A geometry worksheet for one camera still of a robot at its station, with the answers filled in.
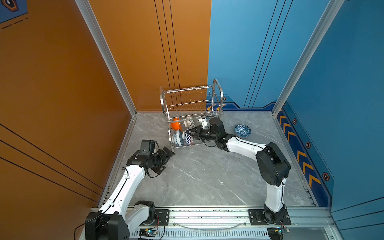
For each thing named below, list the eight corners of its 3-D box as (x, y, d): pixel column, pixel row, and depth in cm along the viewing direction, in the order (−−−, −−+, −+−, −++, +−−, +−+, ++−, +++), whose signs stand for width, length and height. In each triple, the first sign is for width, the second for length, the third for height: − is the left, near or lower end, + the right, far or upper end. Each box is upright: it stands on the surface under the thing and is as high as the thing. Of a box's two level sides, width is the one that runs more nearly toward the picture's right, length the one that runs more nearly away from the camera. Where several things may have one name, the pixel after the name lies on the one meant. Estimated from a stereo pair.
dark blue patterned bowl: (235, 138, 107) (237, 134, 103) (233, 128, 113) (234, 124, 108) (250, 138, 107) (252, 134, 103) (247, 128, 113) (249, 124, 108)
